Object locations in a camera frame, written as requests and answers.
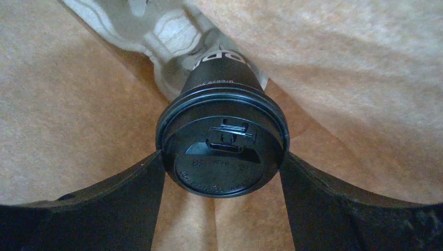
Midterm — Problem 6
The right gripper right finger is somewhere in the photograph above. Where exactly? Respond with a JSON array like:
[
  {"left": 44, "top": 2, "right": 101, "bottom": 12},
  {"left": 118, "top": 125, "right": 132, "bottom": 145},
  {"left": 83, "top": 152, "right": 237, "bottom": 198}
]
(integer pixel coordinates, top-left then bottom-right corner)
[{"left": 279, "top": 153, "right": 442, "bottom": 250}]

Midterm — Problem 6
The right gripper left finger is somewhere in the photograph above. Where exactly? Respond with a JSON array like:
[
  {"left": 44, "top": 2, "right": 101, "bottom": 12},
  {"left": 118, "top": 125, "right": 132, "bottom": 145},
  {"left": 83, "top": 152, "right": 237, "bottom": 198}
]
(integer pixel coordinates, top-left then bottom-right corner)
[{"left": 1, "top": 152, "right": 166, "bottom": 250}]

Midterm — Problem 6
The brown paper bag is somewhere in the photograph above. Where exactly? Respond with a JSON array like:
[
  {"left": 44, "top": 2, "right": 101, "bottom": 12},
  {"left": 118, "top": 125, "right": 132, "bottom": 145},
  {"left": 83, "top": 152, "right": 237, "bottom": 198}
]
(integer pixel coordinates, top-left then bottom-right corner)
[{"left": 1, "top": 1, "right": 442, "bottom": 250}]

